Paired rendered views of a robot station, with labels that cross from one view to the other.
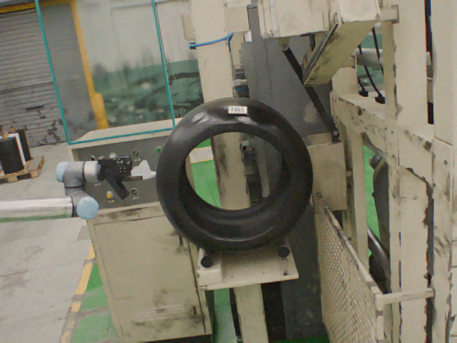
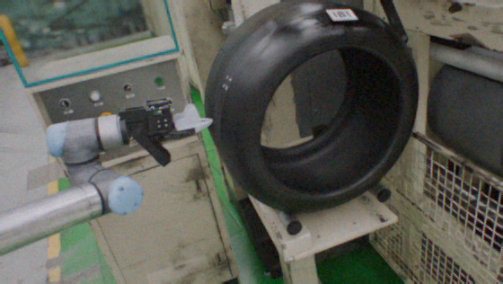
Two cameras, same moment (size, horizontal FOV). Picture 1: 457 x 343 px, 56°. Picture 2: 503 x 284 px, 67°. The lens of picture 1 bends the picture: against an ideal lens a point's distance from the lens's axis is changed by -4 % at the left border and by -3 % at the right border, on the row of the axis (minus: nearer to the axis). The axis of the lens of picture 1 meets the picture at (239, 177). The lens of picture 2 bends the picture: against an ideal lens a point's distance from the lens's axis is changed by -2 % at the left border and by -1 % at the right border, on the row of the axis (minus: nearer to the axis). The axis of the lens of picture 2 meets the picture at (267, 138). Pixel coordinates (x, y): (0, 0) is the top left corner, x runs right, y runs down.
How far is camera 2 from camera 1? 0.78 m
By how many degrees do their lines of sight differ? 18
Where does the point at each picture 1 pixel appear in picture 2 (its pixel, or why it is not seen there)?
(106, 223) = not seen: hidden behind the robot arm
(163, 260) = (179, 211)
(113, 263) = (115, 228)
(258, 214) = (322, 148)
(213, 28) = not seen: outside the picture
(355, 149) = (421, 56)
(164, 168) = (238, 113)
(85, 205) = (123, 194)
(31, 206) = (29, 222)
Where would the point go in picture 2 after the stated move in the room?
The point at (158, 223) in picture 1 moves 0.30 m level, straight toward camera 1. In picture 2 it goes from (168, 171) to (195, 204)
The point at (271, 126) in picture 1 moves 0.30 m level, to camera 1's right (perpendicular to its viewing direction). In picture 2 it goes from (385, 35) to (487, 9)
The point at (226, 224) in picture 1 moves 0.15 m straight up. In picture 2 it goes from (285, 166) to (278, 126)
